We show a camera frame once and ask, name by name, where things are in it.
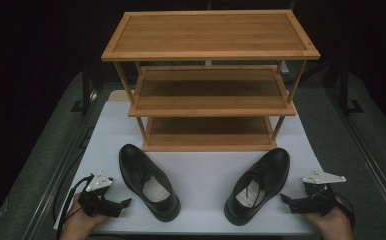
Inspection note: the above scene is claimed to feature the person's left hand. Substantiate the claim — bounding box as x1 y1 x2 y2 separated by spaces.
59 193 111 240

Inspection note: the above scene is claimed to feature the wooden three-tier shoe rack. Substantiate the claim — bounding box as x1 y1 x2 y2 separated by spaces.
101 9 321 153

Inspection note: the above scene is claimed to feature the black leather shoe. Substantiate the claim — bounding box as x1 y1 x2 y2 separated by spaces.
223 147 291 227
118 143 182 223

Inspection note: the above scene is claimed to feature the metal floor rail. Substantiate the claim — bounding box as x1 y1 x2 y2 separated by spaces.
325 88 386 224
22 91 100 240

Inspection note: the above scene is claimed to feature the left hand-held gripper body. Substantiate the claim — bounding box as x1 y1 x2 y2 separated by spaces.
77 169 124 219

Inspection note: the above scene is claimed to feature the person's right hand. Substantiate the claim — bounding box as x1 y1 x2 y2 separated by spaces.
301 196 355 240

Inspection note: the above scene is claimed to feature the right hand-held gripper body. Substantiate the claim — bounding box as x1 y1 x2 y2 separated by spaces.
288 169 347 216

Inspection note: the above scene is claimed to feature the black metal stand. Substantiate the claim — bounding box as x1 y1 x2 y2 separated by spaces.
338 63 365 116
70 63 94 116

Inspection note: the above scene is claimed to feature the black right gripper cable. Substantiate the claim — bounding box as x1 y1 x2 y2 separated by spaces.
332 192 356 232

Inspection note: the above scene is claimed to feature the white table sheet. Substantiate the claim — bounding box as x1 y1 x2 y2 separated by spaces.
53 99 319 236

